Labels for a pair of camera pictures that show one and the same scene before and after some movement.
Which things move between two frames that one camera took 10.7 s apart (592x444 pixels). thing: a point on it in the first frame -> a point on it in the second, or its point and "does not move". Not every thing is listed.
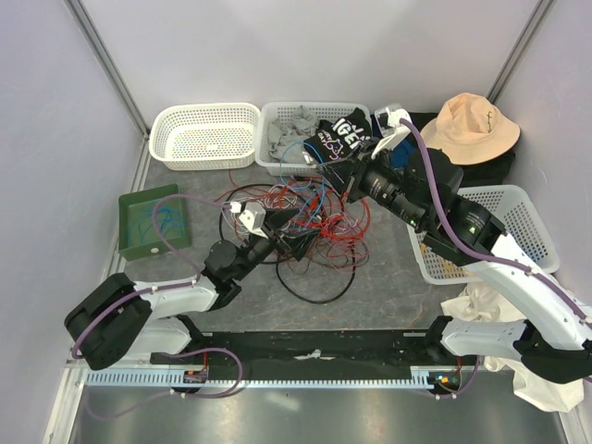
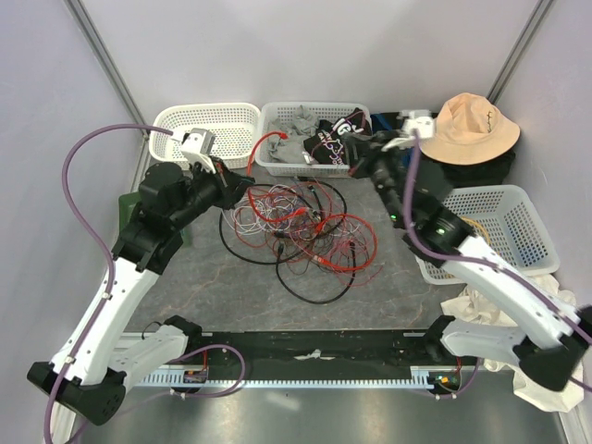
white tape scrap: [314, 354] does not move
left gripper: [296, 241] -> [230, 185]
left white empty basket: [206, 136] does not move
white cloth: [485, 302] does not move
